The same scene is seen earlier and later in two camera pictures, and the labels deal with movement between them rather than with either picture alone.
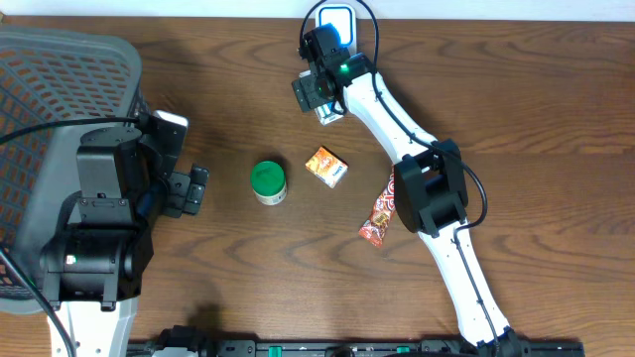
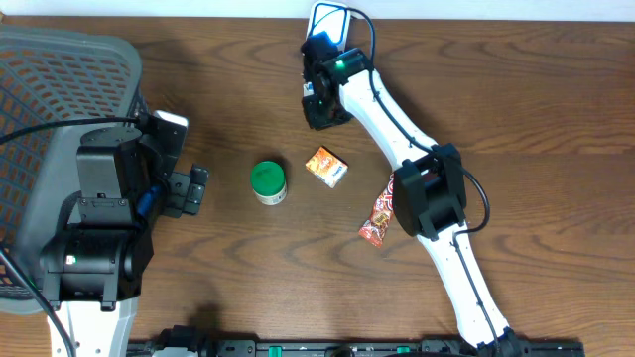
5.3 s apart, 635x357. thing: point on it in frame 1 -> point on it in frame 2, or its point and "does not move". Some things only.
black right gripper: x=305 y=92 -> x=315 y=117
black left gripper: x=182 y=190 does not move
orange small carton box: x=327 y=166 does not move
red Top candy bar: x=375 y=227 does not move
